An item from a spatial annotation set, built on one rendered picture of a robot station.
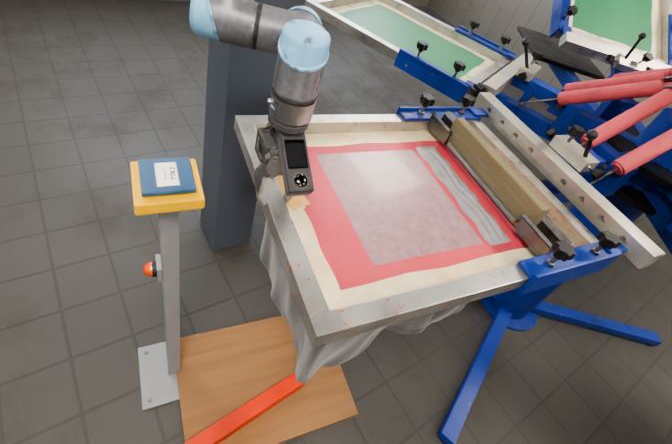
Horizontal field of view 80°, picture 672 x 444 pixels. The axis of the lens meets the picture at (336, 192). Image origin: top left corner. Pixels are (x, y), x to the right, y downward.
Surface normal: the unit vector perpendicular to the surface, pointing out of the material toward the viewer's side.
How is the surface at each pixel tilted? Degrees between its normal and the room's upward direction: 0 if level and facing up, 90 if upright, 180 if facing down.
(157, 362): 0
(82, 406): 0
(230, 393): 0
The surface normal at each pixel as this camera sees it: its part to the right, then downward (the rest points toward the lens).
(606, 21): 0.15, -0.25
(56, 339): 0.26, -0.70
